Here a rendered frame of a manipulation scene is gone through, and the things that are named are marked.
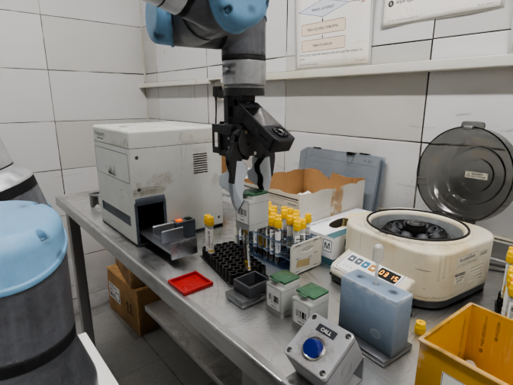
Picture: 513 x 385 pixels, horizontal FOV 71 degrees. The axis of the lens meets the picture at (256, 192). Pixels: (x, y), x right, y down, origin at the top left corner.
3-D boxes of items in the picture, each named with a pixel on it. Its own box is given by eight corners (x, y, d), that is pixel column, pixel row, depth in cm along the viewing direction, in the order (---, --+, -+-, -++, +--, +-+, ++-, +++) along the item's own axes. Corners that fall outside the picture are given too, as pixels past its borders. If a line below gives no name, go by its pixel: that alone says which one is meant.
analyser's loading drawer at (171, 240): (135, 235, 97) (133, 216, 96) (158, 229, 101) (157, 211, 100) (172, 260, 82) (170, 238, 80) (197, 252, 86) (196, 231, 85)
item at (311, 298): (291, 326, 61) (291, 290, 60) (310, 315, 64) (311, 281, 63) (309, 338, 58) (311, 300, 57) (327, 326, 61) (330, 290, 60)
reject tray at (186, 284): (167, 283, 76) (167, 279, 75) (195, 273, 80) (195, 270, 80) (184, 296, 71) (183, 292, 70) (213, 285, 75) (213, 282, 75)
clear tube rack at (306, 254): (233, 248, 93) (233, 222, 91) (262, 239, 99) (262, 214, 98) (291, 277, 78) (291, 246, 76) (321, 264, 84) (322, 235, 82)
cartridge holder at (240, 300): (225, 298, 70) (224, 281, 69) (260, 283, 76) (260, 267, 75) (243, 309, 66) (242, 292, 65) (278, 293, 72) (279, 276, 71)
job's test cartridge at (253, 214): (235, 225, 67) (234, 192, 66) (254, 221, 70) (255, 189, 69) (249, 231, 64) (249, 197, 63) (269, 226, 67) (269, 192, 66)
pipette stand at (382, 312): (331, 332, 60) (334, 277, 57) (359, 318, 63) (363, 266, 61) (383, 368, 52) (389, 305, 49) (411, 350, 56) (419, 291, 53)
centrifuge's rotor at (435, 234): (359, 247, 80) (362, 216, 78) (404, 234, 88) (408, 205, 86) (422, 275, 67) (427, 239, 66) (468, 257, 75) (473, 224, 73)
